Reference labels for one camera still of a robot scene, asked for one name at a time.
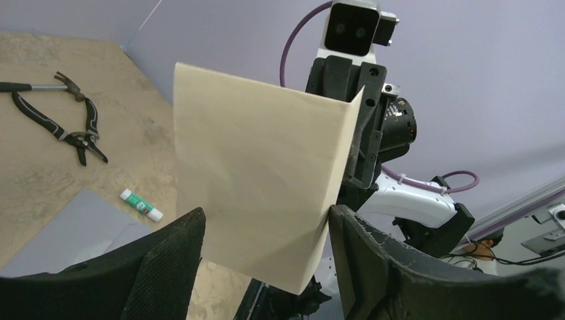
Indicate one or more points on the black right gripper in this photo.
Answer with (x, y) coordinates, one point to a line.
(338, 78)

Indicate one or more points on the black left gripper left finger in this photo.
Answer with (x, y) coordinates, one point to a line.
(150, 278)

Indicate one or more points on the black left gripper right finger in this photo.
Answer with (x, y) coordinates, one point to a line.
(380, 277)

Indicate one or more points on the green white glue stick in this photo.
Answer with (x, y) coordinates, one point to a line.
(142, 206)

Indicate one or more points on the cream lined letter paper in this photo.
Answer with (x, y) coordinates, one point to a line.
(265, 163)

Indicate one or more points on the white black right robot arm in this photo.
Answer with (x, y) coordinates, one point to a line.
(386, 126)

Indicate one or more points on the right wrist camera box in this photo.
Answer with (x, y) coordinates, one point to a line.
(353, 28)

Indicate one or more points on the black handled pliers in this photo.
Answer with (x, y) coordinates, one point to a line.
(80, 140)

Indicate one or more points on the black handled hammer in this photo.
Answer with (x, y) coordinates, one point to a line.
(67, 85)

